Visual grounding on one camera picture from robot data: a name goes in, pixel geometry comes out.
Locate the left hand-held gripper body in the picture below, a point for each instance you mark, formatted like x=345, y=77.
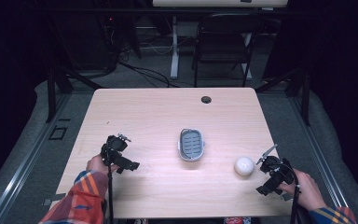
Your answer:
x=118, y=158

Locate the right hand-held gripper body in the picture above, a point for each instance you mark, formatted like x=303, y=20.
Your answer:
x=275, y=174

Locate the person's left hand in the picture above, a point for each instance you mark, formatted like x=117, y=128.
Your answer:
x=97, y=164

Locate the person's right hand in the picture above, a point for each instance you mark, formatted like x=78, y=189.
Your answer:
x=306, y=189

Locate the white round soap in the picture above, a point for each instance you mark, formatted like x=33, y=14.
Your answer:
x=244, y=166

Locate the red patterned shoe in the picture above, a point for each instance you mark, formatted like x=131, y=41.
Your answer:
x=236, y=221

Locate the black tape rectangle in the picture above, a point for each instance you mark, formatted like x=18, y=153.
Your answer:
x=57, y=133

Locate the black metal stand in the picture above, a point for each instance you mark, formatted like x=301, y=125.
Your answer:
x=304, y=96
x=52, y=93

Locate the grey soap dish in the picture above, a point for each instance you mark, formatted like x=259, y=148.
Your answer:
x=191, y=145

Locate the grey tape strip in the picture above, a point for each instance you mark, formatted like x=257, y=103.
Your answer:
x=53, y=199

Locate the white desk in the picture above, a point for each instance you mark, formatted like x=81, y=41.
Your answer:
x=175, y=46

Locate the black folding chair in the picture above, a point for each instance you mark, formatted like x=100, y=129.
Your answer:
x=223, y=49

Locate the metal floor rail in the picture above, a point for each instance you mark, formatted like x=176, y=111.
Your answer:
x=320, y=155
x=21, y=174

